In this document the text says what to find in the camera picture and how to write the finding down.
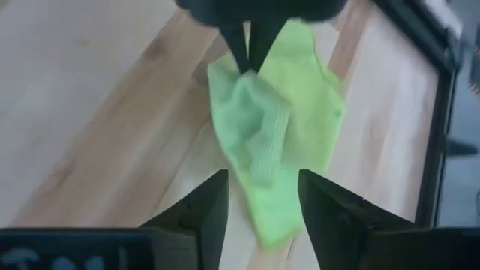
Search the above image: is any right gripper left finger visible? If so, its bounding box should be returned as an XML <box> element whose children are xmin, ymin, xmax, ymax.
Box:
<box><xmin>140</xmin><ymin>168</ymin><xmax>230</xmax><ymax>270</ymax></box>

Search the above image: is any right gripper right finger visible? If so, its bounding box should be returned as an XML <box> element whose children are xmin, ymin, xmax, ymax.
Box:
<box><xmin>298</xmin><ymin>168</ymin><xmax>427</xmax><ymax>270</ymax></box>

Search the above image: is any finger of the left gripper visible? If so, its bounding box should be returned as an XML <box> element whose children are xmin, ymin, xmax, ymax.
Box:
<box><xmin>249</xmin><ymin>19</ymin><xmax>288</xmax><ymax>73</ymax></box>
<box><xmin>219</xmin><ymin>22</ymin><xmax>251</xmax><ymax>75</ymax></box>

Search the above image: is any lime green microfiber towel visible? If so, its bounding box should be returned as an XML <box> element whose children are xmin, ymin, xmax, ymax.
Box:
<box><xmin>205</xmin><ymin>18</ymin><xmax>347</xmax><ymax>251</ymax></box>

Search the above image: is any black floor stand leg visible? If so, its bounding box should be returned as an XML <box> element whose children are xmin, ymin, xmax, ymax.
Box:
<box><xmin>445</xmin><ymin>138</ymin><xmax>480</xmax><ymax>158</ymax></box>

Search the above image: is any black table edge frame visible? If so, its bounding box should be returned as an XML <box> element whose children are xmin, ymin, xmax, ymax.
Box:
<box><xmin>370</xmin><ymin>0</ymin><xmax>465</xmax><ymax>229</ymax></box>

